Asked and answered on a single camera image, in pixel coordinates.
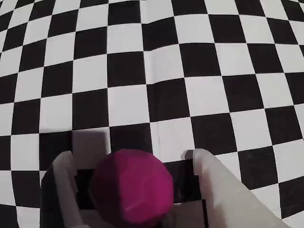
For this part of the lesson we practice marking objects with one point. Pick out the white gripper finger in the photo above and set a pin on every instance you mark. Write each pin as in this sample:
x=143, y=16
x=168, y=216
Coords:
x=225, y=202
x=66, y=185

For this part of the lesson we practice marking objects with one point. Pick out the pink faceted ball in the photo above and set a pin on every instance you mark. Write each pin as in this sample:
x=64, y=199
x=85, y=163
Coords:
x=133, y=190

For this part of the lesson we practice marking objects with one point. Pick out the black white checkered mat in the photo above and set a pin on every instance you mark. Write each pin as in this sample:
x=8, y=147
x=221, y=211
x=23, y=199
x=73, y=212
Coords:
x=213, y=71

